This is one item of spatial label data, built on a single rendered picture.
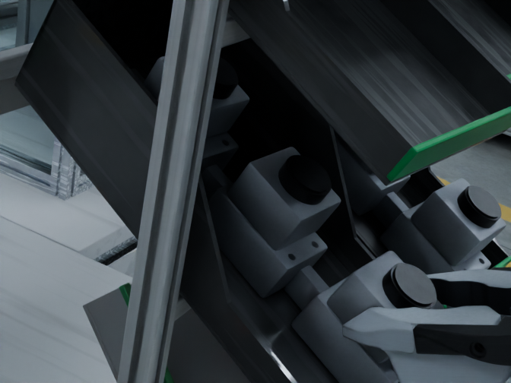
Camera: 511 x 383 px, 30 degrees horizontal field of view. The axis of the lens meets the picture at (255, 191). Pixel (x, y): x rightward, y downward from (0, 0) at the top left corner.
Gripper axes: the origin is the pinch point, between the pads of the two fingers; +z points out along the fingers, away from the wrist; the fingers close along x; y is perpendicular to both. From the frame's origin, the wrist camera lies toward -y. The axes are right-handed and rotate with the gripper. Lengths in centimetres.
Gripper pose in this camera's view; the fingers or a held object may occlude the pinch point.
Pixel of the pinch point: (387, 299)
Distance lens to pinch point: 53.8
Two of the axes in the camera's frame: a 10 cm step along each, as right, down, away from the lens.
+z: -7.8, 0.3, 6.2
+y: 1.7, 9.7, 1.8
